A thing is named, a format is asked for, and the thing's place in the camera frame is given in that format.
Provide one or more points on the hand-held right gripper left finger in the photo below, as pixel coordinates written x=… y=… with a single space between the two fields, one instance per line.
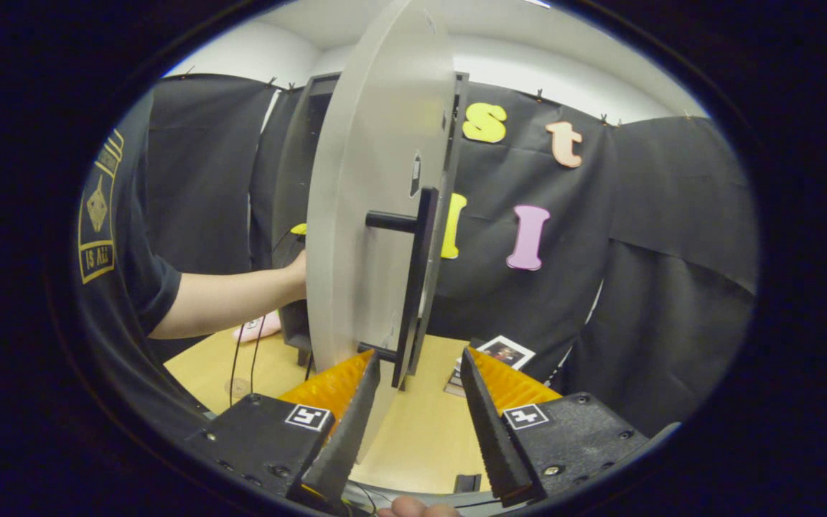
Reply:
x=345 y=438

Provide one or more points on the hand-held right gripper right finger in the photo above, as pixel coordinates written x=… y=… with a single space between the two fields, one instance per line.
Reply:
x=492 y=438

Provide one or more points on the beige cabinet door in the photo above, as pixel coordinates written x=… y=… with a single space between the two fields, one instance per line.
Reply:
x=370 y=143

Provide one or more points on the round wooden coaster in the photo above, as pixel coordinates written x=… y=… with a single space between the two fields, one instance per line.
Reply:
x=237 y=389

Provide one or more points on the small black box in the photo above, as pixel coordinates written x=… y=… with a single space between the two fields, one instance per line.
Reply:
x=467 y=483

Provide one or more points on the white portrait cover book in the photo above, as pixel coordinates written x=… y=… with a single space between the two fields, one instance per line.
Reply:
x=505 y=352

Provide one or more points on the pink plush toy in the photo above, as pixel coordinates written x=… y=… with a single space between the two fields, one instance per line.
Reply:
x=263 y=327

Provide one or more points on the black backdrop cloth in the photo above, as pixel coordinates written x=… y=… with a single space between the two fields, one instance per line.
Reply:
x=636 y=287

